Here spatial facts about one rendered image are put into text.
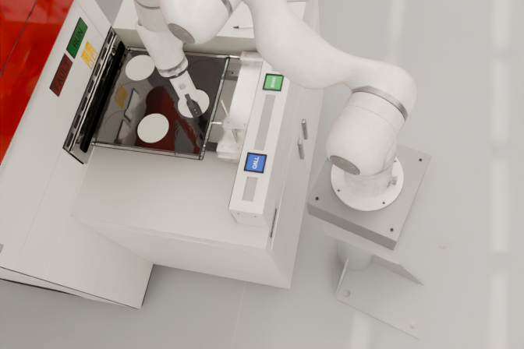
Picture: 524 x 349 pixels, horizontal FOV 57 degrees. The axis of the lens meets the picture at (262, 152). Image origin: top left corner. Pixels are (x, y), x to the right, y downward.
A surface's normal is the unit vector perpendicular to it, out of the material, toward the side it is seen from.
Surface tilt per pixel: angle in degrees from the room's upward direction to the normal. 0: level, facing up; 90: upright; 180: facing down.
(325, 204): 2
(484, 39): 0
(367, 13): 0
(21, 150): 90
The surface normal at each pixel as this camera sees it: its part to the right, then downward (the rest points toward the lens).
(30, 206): 0.97, 0.12
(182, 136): -0.15, -0.41
